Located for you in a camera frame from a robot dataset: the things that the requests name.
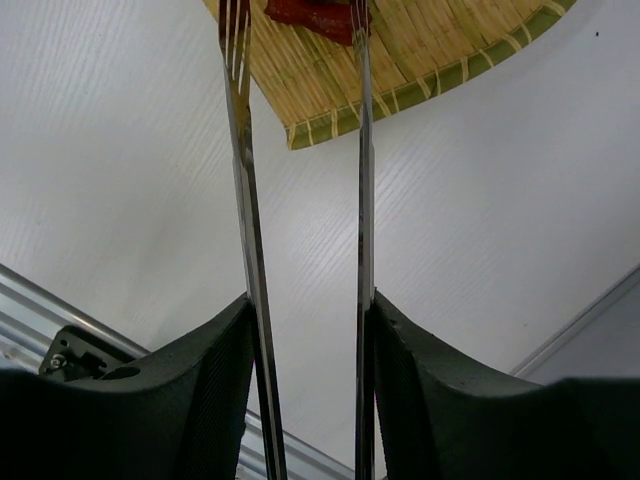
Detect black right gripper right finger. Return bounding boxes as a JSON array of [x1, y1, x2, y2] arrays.
[[372, 295, 639, 479]]

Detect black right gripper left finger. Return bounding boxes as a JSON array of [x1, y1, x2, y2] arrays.
[[1, 297, 254, 479]]

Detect stainless steel food tongs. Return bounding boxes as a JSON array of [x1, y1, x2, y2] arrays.
[[218, 1, 375, 479]]

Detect red food piece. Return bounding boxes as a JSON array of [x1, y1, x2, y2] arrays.
[[264, 0, 372, 46]]

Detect bamboo woven serving tray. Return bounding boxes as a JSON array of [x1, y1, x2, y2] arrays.
[[250, 0, 573, 150]]

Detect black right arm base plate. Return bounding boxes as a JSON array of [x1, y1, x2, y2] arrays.
[[38, 325, 134, 382]]

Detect aluminium right side frame rail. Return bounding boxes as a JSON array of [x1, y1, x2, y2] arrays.
[[510, 266, 639, 378]]

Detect aluminium frame rail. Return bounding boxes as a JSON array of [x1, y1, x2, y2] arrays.
[[510, 266, 639, 378], [1, 264, 355, 479]]

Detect aluminium front frame rail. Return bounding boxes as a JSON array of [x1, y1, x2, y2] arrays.
[[1, 264, 355, 479]]

